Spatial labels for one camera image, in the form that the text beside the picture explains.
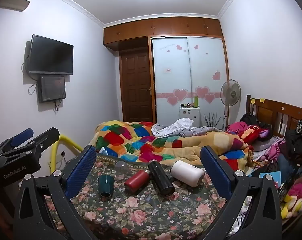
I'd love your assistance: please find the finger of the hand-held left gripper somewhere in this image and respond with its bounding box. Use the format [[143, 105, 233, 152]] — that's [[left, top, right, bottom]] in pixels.
[[0, 128, 34, 156], [1, 127, 60, 161]]

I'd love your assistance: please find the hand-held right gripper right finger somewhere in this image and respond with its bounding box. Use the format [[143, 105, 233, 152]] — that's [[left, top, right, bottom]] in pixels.
[[200, 146, 283, 240]]

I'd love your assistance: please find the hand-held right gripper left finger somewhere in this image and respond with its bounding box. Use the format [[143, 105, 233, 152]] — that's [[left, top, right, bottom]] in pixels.
[[13, 144, 99, 240]]

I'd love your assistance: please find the dark green cup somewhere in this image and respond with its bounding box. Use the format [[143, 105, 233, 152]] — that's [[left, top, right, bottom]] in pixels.
[[98, 174, 115, 201]]

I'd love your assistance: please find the clear glass cup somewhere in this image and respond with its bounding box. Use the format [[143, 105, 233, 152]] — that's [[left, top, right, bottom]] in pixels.
[[115, 161, 130, 175]]

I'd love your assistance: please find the yellow tube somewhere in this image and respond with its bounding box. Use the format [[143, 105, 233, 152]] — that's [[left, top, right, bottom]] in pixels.
[[50, 134, 84, 173]]

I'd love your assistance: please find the white bottle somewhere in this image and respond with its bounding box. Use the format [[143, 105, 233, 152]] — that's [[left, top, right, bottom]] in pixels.
[[170, 160, 205, 188]]

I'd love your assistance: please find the dried twig bundle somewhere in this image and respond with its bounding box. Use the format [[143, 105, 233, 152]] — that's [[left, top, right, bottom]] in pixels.
[[203, 113, 223, 131]]

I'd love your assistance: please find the pink cloth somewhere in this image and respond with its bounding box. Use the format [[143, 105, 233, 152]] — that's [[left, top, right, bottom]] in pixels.
[[227, 121, 250, 133]]

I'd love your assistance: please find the red plush toy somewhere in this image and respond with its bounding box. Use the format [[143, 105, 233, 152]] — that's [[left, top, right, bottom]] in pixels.
[[241, 127, 267, 145]]

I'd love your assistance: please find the blue book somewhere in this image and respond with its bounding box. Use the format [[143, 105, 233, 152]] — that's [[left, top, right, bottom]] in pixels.
[[259, 171, 282, 186]]

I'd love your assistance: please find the black bottle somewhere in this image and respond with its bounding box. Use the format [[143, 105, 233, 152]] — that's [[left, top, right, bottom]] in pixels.
[[148, 160, 176, 197]]

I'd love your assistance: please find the colourful patchwork quilt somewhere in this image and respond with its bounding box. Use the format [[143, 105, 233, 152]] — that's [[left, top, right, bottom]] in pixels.
[[90, 121, 255, 176]]

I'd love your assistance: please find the grey blanket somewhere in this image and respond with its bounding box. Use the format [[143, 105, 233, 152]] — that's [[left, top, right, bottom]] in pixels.
[[151, 118, 219, 138]]

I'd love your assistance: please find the red bottle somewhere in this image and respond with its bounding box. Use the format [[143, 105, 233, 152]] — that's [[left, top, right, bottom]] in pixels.
[[124, 169, 151, 194]]

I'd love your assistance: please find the black backpack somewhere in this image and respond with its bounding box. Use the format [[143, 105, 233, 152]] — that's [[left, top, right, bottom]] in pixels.
[[240, 113, 261, 127]]

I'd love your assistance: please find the small white fridge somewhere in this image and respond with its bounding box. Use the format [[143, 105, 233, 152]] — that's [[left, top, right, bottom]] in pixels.
[[179, 106, 200, 128]]

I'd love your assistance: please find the floral bedsheet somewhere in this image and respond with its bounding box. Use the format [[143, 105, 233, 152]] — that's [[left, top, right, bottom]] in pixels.
[[44, 153, 242, 240]]

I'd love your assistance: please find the standing fan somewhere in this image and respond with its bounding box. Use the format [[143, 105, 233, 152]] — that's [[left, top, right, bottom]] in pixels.
[[220, 79, 242, 131]]

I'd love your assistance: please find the yellow plush toy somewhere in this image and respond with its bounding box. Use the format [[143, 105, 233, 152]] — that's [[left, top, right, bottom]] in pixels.
[[281, 189, 302, 218]]

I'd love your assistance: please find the wooden headboard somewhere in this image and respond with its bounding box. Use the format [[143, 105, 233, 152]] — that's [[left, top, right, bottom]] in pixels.
[[246, 94, 302, 141]]

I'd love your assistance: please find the dark clothes pile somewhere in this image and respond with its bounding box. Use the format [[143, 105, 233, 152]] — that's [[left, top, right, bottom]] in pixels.
[[284, 119, 302, 156]]

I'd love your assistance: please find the brown wooden door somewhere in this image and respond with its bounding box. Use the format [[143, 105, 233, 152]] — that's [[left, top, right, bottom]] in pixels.
[[119, 50, 154, 123]]

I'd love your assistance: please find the wooden wardrobe with heart stickers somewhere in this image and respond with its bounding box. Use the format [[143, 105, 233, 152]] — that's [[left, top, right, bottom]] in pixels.
[[103, 17, 231, 131]]

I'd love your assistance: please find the white air conditioner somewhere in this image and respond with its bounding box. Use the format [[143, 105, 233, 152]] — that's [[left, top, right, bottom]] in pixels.
[[0, 0, 30, 12]]

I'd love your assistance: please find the small black wall monitor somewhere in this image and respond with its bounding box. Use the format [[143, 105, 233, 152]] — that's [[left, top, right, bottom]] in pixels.
[[38, 75, 66, 103]]

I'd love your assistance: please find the black wall television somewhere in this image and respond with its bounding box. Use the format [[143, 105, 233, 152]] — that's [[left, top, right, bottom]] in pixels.
[[27, 34, 74, 76]]

